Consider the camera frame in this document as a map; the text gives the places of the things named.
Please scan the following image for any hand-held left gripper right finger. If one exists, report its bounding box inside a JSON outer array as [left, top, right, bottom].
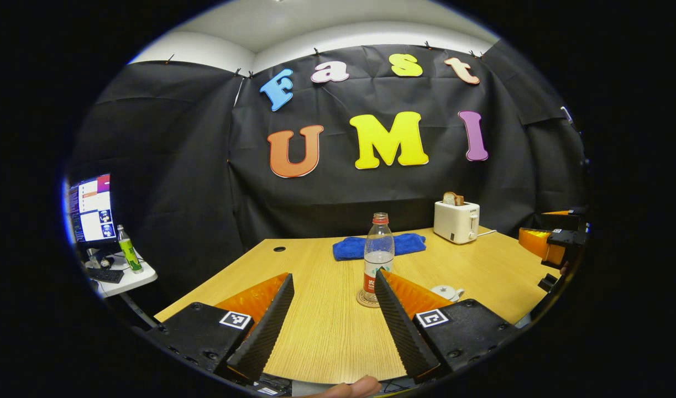
[[374, 269, 520, 383]]

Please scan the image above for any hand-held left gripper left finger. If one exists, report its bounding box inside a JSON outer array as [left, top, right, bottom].
[[146, 273, 295, 383]]

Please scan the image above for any clear plastic water bottle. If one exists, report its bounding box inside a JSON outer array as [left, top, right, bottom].
[[363, 212, 395, 303]]

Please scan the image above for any green drink bottle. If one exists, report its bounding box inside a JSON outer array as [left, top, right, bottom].
[[117, 224, 144, 274]]

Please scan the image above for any white toaster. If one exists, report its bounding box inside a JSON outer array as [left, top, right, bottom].
[[433, 201, 480, 244]]

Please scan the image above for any blue towel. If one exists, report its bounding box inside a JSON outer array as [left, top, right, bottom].
[[332, 233, 427, 261]]

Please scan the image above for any white side table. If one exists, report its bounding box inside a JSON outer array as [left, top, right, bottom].
[[83, 252, 158, 299]]

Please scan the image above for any black keyboard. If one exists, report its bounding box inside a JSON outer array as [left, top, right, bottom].
[[86, 268, 124, 284]]

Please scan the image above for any grey monitor stand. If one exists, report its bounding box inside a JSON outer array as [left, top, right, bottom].
[[86, 246, 115, 270]]

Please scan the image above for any black backdrop cloth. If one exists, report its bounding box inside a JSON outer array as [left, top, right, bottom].
[[67, 40, 590, 302]]

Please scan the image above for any computer monitor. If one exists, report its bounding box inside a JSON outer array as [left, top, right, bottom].
[[67, 173, 117, 245]]

